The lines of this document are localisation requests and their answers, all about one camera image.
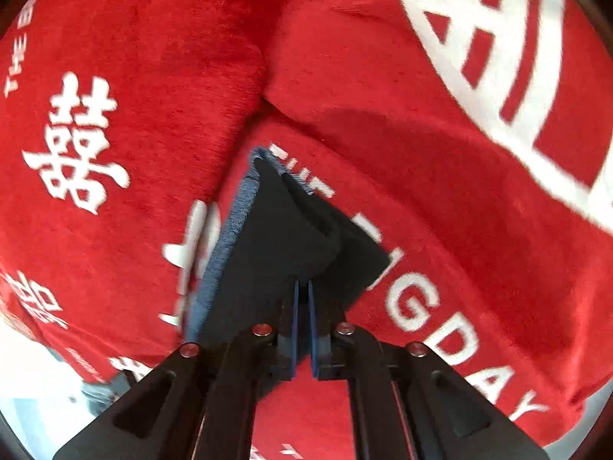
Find white printed cloth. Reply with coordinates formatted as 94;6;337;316
0;316;120;447

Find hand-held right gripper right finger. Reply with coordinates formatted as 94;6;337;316
308;280;552;460

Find red printed blanket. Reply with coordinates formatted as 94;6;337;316
0;0;613;460

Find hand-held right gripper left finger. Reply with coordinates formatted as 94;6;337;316
52;280;300;460

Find black pants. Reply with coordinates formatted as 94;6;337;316
183;146;392;398

